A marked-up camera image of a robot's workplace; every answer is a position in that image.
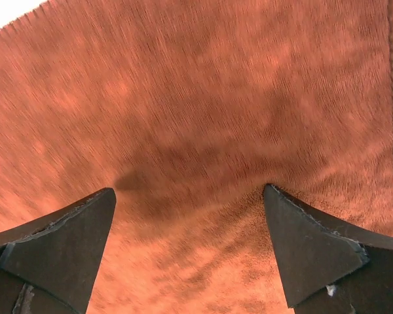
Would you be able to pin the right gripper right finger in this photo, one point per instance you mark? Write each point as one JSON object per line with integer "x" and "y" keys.
{"x": 326, "y": 264}

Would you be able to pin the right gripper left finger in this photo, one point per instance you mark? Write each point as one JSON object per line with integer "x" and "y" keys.
{"x": 50, "y": 264}

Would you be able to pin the brown microfiber towel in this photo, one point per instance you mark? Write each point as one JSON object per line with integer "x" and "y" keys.
{"x": 187, "y": 109}

